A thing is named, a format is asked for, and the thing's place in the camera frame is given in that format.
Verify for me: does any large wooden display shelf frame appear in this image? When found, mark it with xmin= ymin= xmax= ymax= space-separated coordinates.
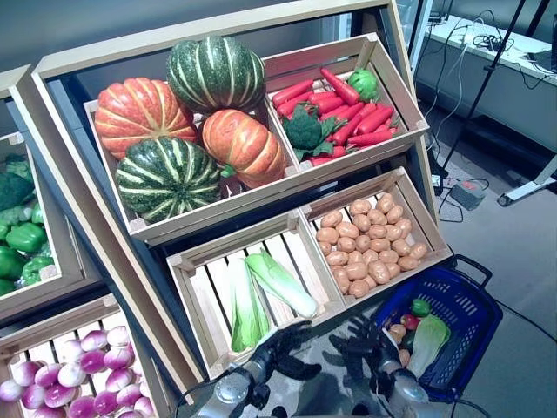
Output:
xmin=30 ymin=0 xmax=440 ymax=384

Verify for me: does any wooden crate with potatoes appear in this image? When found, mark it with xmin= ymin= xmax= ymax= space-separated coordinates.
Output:
xmin=299 ymin=166 xmax=453 ymax=310

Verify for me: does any orange carrot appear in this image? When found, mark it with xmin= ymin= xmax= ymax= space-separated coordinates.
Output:
xmin=276 ymin=90 xmax=315 ymax=118
xmin=319 ymin=67 xmax=360 ymax=107
xmin=355 ymin=105 xmax=395 ymax=136
xmin=346 ymin=129 xmax=394 ymax=148
xmin=311 ymin=145 xmax=347 ymax=166
xmin=332 ymin=102 xmax=378 ymax=146
xmin=321 ymin=102 xmax=366 ymax=122
xmin=309 ymin=95 xmax=346 ymax=115
xmin=271 ymin=78 xmax=315 ymax=108

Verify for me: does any napa cabbage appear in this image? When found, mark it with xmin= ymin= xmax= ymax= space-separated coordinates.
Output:
xmin=225 ymin=256 xmax=273 ymax=354
xmin=406 ymin=313 xmax=452 ymax=379
xmin=245 ymin=248 xmax=319 ymax=319

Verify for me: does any light green leafy vegetable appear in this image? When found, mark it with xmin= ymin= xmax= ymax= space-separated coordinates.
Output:
xmin=3 ymin=152 xmax=34 ymax=182

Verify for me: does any black cable bundle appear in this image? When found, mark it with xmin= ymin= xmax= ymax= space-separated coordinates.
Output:
xmin=472 ymin=32 xmax=514 ymax=54

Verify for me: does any wooden crate with napa cabbages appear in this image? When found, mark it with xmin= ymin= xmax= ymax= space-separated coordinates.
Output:
xmin=166 ymin=212 xmax=347 ymax=380

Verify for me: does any wooden crate with carrots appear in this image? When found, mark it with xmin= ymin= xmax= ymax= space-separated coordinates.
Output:
xmin=260 ymin=32 xmax=431 ymax=175

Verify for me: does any black tripod stand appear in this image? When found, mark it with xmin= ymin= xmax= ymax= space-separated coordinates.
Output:
xmin=434 ymin=0 xmax=557 ymax=197

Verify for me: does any wooden crate with green peppers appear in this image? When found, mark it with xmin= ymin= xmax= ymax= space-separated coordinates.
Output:
xmin=0 ymin=131 xmax=64 ymax=310

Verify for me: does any wooden crate with pumpkins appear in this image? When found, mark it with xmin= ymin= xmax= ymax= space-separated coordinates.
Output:
xmin=83 ymin=98 xmax=301 ymax=234

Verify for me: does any white workbench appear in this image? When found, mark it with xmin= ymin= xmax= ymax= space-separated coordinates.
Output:
xmin=415 ymin=15 xmax=557 ymax=152

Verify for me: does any flat green striped pumpkin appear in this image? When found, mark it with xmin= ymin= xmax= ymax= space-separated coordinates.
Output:
xmin=115 ymin=136 xmax=222 ymax=222

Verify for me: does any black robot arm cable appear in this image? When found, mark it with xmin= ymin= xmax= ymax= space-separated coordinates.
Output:
xmin=173 ymin=378 xmax=227 ymax=418

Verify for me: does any white table leg with caster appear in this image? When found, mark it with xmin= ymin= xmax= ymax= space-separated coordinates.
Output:
xmin=497 ymin=152 xmax=557 ymax=208

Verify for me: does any black floor cable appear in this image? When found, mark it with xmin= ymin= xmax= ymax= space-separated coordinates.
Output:
xmin=500 ymin=300 xmax=557 ymax=345

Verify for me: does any grey power box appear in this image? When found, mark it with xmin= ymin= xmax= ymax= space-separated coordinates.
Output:
xmin=450 ymin=180 xmax=487 ymax=212

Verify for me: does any tall green striped pumpkin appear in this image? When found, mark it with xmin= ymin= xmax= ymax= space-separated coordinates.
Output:
xmin=166 ymin=35 xmax=266 ymax=115

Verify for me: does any blue plastic shopping basket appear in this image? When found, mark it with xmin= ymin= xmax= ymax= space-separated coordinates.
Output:
xmin=374 ymin=254 xmax=504 ymax=404

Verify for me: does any oval orange pumpkin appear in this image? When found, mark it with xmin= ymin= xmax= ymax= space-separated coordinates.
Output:
xmin=201 ymin=108 xmax=288 ymax=189

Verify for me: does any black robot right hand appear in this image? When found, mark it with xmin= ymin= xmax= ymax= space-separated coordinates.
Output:
xmin=322 ymin=315 xmax=399 ymax=375

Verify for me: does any large round orange pumpkin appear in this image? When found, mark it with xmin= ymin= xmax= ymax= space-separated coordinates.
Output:
xmin=94 ymin=77 xmax=199 ymax=160

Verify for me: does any dark green broccoli with leaves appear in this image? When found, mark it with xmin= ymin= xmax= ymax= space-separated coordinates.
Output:
xmin=282 ymin=106 xmax=336 ymax=160

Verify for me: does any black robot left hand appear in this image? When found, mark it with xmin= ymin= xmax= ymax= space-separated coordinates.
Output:
xmin=259 ymin=320 xmax=322 ymax=379

